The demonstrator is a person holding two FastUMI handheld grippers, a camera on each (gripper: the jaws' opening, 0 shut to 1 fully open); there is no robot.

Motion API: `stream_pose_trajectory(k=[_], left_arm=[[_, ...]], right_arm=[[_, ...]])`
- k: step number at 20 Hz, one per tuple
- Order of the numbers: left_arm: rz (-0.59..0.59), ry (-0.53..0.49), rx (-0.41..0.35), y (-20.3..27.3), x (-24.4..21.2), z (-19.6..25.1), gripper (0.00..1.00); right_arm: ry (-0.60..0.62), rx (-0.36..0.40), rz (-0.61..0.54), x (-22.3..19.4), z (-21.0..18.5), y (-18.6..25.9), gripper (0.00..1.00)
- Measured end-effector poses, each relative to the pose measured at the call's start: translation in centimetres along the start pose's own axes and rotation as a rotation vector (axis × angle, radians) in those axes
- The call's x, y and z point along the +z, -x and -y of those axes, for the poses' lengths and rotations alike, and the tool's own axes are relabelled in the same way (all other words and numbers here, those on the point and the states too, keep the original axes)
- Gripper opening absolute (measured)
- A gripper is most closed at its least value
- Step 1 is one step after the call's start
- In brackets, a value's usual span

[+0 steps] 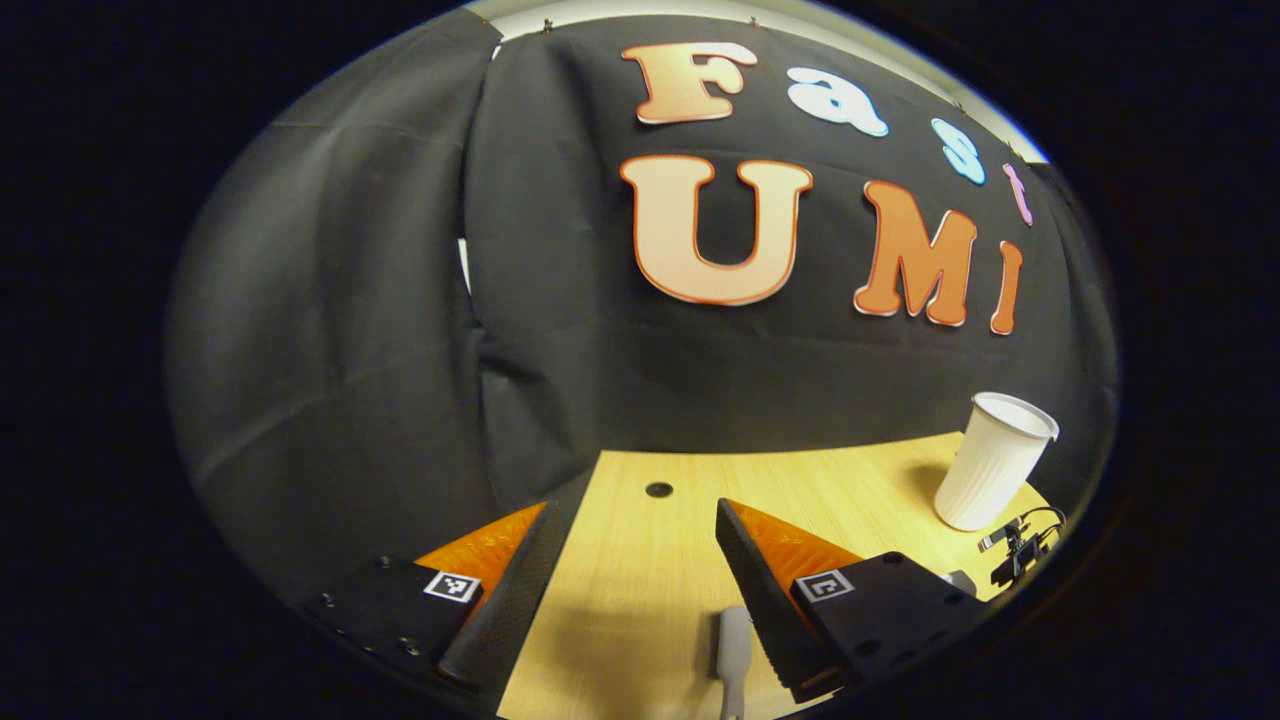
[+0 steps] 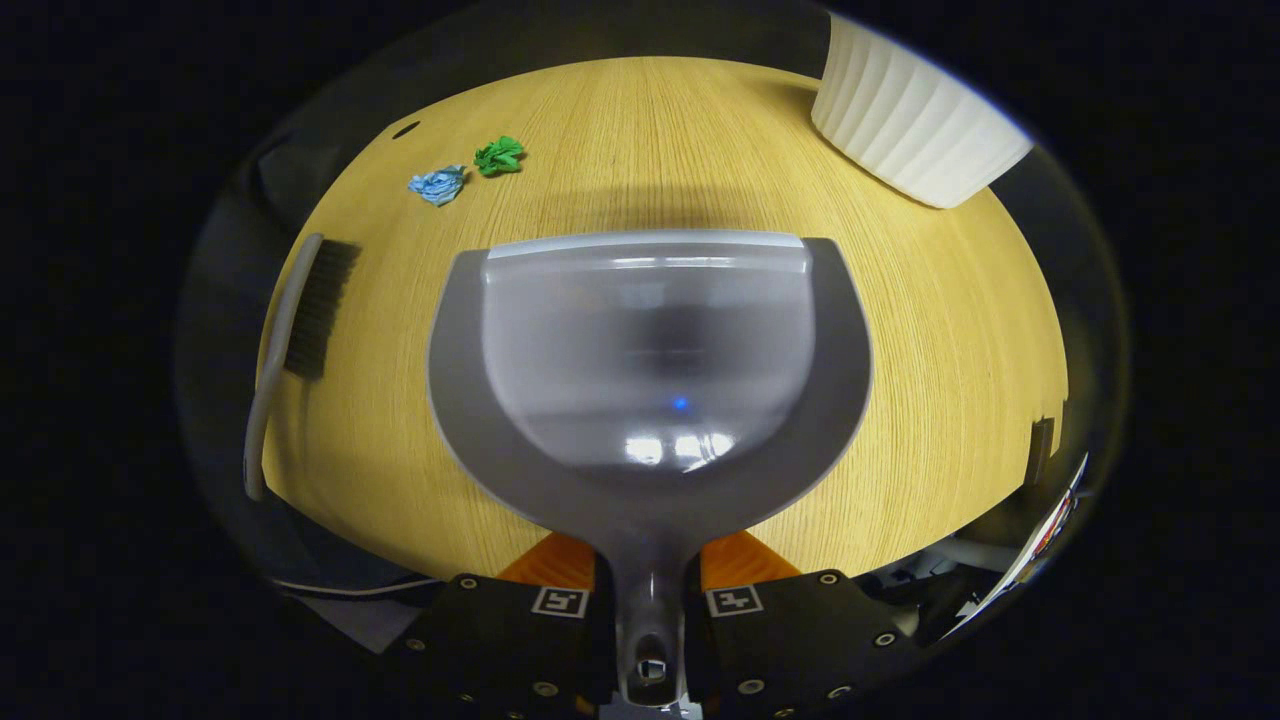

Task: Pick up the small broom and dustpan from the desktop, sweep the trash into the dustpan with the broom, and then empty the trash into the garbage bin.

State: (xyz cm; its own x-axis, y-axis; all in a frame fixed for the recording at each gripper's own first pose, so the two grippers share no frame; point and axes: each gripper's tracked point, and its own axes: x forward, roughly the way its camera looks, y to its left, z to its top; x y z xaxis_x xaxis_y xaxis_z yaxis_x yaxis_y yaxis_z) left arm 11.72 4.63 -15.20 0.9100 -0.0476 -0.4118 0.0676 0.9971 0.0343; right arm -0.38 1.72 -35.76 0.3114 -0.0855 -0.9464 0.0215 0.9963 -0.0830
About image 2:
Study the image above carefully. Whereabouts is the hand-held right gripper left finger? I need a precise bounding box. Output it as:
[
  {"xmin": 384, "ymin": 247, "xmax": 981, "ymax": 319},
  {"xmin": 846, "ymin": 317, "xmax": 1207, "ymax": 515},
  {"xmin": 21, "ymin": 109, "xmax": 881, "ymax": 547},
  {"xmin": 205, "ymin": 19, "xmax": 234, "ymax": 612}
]
[{"xmin": 380, "ymin": 530, "xmax": 616, "ymax": 720}]

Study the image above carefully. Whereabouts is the black desk edge clip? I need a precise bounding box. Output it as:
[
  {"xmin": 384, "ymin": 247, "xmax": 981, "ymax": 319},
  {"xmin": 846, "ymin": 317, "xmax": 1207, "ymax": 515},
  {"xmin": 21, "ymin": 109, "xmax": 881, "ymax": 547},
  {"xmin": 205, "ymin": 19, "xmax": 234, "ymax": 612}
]
[{"xmin": 1030, "ymin": 415, "xmax": 1057, "ymax": 488}]

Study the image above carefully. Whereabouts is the grey plastic dustpan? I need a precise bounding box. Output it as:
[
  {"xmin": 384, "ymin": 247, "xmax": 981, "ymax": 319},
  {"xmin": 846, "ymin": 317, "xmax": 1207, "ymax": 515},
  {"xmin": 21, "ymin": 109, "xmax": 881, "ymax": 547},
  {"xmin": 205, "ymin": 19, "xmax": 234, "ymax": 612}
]
[{"xmin": 427, "ymin": 230, "xmax": 874, "ymax": 711}]

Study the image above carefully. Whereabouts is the green paper trash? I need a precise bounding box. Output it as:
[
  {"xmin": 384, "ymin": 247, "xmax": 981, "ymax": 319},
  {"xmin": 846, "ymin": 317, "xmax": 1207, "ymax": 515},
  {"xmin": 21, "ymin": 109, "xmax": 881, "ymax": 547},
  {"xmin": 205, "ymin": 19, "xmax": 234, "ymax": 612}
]
[{"xmin": 473, "ymin": 135, "xmax": 527, "ymax": 178}]

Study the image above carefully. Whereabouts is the white ribbed garbage bin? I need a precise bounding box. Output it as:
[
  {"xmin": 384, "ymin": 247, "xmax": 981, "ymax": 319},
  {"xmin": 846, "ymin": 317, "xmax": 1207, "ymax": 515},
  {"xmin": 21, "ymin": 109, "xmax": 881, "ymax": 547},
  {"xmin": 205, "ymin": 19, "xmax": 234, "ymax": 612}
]
[{"xmin": 810, "ymin": 12, "xmax": 1036, "ymax": 211}]

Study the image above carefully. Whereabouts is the wooden desktop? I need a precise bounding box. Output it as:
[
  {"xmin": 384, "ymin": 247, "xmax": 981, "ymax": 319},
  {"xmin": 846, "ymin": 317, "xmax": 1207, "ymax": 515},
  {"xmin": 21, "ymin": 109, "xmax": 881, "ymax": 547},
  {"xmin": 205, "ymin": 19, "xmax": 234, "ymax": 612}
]
[{"xmin": 255, "ymin": 55, "xmax": 1071, "ymax": 583}]

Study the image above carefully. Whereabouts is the white cable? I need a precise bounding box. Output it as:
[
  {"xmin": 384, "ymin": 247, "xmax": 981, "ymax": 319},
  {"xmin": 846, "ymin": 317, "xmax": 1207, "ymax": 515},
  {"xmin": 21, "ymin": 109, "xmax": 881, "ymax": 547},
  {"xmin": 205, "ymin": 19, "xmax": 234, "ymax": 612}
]
[{"xmin": 268, "ymin": 575, "xmax": 446, "ymax": 599}]

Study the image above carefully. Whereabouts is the blue paper trash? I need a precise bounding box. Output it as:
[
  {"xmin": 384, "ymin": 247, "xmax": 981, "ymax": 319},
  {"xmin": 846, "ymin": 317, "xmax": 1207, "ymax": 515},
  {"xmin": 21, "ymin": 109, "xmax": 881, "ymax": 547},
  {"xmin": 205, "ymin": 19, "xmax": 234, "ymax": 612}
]
[{"xmin": 407, "ymin": 165, "xmax": 469, "ymax": 208}]

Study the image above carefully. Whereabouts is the white printed board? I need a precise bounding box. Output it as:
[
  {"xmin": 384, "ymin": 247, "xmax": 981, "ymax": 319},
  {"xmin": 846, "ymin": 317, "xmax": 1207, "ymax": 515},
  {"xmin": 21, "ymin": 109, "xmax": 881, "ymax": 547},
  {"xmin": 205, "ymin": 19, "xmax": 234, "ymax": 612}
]
[{"xmin": 940, "ymin": 452, "xmax": 1091, "ymax": 641}]

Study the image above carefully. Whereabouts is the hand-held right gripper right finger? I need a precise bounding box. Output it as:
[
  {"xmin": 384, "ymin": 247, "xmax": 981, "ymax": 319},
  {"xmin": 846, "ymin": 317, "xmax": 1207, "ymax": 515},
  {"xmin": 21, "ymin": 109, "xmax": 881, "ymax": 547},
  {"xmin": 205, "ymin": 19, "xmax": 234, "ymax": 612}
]
[{"xmin": 685, "ymin": 530, "xmax": 921, "ymax": 720}]

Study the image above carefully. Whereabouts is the small grey broom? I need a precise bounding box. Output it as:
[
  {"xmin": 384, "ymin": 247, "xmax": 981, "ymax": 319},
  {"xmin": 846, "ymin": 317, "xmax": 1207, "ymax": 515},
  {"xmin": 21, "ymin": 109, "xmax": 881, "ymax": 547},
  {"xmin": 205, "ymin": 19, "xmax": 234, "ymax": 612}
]
[{"xmin": 243, "ymin": 233, "xmax": 363, "ymax": 503}]

